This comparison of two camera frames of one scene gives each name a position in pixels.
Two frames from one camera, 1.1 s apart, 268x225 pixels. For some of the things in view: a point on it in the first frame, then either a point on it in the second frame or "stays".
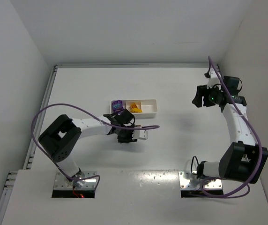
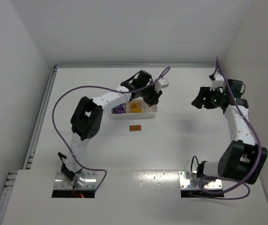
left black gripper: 126,136 → 152,95
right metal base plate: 190,186 stays
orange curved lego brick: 134,105 stays
